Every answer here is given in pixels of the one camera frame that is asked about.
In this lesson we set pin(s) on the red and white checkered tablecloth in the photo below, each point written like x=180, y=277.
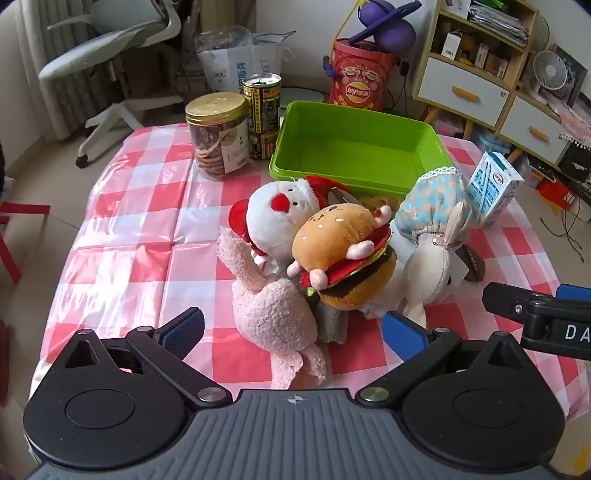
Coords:
x=152, y=240

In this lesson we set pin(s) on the small white fan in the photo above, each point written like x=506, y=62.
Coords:
x=551, y=71

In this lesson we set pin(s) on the grey office chair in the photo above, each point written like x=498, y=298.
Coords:
x=106, y=46

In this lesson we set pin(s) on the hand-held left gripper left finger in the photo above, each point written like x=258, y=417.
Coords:
x=184, y=330

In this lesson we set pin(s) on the cookie jar with gold lid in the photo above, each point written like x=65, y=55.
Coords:
x=217, y=134

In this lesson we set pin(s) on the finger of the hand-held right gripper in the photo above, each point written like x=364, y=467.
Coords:
x=575, y=292
x=512, y=297

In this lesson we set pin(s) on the dark picture frame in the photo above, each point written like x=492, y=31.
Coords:
x=577, y=74

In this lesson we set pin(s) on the black wall plug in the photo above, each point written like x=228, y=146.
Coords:
x=405, y=68

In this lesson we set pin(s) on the white shopping bag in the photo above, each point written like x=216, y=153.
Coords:
x=231, y=60

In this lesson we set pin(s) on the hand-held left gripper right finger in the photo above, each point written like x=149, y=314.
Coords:
x=404, y=334

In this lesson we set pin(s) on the rabbit plush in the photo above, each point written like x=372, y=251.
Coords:
x=429, y=258

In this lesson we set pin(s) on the pink plush toy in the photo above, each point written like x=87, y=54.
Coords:
x=272, y=318

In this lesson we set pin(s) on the red stool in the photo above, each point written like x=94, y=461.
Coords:
x=14, y=258

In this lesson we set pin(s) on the round white fan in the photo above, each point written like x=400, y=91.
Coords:
x=538, y=32

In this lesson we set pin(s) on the red chip bucket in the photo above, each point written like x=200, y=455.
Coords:
x=360, y=78

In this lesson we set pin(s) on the blue storage box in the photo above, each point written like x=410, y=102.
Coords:
x=489, y=143

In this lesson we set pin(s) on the green plastic bin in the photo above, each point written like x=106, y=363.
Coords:
x=351, y=147

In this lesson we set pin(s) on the blue and white milk carton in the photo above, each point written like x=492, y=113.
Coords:
x=491, y=189

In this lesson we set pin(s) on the hamburger plush toy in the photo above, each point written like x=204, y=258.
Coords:
x=346, y=258

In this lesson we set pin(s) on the grey ribbed radiator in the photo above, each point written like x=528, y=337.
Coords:
x=51, y=55

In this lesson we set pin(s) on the white plush with red hat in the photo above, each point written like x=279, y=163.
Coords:
x=272, y=221

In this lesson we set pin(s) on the grey cloth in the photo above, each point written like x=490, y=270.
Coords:
x=333, y=325

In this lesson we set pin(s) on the small white box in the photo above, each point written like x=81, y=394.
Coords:
x=451, y=45

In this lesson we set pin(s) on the purple bouncing ball toy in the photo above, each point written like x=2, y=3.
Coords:
x=392, y=27

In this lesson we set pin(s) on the black notebook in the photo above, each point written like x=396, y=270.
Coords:
x=577, y=157

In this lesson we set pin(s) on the black and yellow can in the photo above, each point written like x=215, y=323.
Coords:
x=263, y=115

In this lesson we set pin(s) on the stack of papers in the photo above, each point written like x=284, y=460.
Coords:
x=501, y=21

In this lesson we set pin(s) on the wooden cabinet with white drawers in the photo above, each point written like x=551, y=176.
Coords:
x=461, y=92

